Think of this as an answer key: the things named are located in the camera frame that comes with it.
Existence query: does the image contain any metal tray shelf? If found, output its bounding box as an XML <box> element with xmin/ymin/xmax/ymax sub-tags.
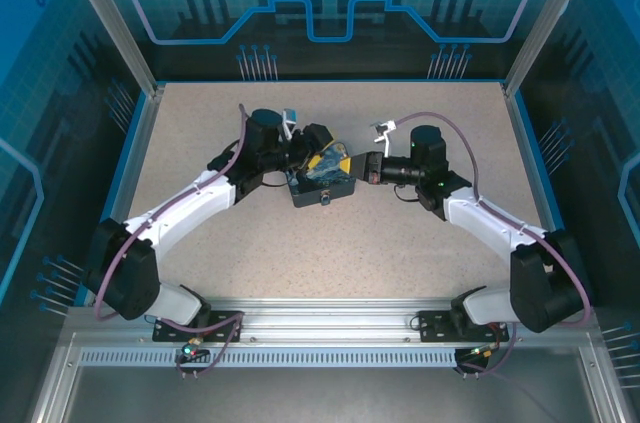
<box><xmin>29</xmin><ymin>332</ymin><xmax>640</xmax><ymax>423</ymax></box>

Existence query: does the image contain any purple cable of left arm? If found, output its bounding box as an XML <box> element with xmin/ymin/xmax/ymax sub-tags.
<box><xmin>93</xmin><ymin>103</ymin><xmax>248</xmax><ymax>379</ymax></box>

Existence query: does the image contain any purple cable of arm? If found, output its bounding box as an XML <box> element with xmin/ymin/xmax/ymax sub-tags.
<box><xmin>93</xmin><ymin>103</ymin><xmax>248</xmax><ymax>379</ymax></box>
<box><xmin>392</xmin><ymin>111</ymin><xmax>592</xmax><ymax>379</ymax></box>

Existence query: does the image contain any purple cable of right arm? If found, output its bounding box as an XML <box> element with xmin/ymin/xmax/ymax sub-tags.
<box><xmin>392</xmin><ymin>111</ymin><xmax>592</xmax><ymax>379</ymax></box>

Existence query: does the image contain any thin black wire loop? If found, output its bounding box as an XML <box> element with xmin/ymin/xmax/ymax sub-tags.
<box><xmin>392</xmin><ymin>182</ymin><xmax>422</xmax><ymax>205</ymax></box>
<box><xmin>260</xmin><ymin>170</ymin><xmax>297</xmax><ymax>190</ymax></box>

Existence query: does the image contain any aluminium side rail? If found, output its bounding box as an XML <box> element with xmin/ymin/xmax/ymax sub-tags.
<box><xmin>501</xmin><ymin>82</ymin><xmax>556</xmax><ymax>239</ymax></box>
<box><xmin>107</xmin><ymin>85</ymin><xmax>167</xmax><ymax>234</ymax></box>

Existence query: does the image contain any aluminium mounting rail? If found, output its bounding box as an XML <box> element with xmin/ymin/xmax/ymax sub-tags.
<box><xmin>62</xmin><ymin>296</ymin><xmax>604</xmax><ymax>344</ymax></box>

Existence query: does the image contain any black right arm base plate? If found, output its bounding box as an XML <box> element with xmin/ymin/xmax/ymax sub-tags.
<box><xmin>417</xmin><ymin>309</ymin><xmax>512</xmax><ymax>344</ymax></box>

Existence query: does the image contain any aluminium frame post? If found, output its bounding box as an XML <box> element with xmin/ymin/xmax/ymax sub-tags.
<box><xmin>502</xmin><ymin>0</ymin><xmax>604</xmax><ymax>98</ymax></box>
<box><xmin>53</xmin><ymin>0</ymin><xmax>167</xmax><ymax>98</ymax></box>

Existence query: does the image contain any slotted grey cable duct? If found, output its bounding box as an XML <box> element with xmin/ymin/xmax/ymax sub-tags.
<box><xmin>78</xmin><ymin>348</ymin><xmax>501</xmax><ymax>368</ymax></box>

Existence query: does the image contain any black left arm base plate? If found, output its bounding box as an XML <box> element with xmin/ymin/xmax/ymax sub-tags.
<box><xmin>152</xmin><ymin>309</ymin><xmax>246</xmax><ymax>344</ymax></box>

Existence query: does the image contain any cable connector with green light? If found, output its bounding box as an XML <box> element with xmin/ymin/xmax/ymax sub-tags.
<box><xmin>469</xmin><ymin>345</ymin><xmax>501</xmax><ymax>362</ymax></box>
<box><xmin>180</xmin><ymin>337</ymin><xmax>206</xmax><ymax>362</ymax></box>

